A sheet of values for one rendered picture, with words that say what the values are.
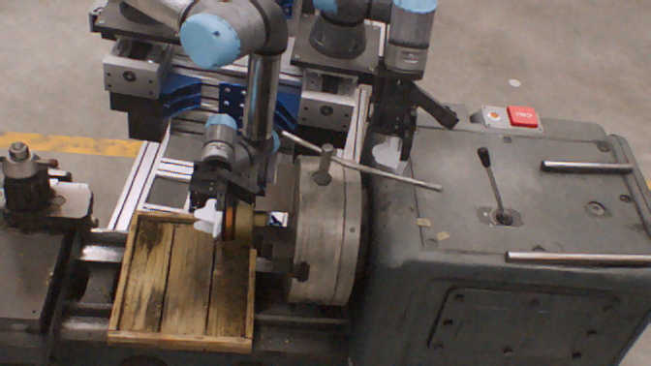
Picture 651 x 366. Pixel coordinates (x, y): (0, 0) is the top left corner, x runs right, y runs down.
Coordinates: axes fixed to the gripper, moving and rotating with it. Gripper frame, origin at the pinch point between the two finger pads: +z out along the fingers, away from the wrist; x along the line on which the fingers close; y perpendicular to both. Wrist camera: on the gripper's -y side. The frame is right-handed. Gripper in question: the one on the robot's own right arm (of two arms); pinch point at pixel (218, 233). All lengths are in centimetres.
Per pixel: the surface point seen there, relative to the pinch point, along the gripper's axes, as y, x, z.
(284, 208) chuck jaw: -13.2, 4.2, -4.9
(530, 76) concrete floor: -151, -108, -222
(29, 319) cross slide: 35.2, -11.1, 16.3
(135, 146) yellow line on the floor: 43, -108, -140
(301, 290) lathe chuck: -17.7, -1.2, 12.3
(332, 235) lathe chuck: -22.3, 11.0, 7.7
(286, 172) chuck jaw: -13.0, 9.6, -10.2
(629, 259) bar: -77, 19, 15
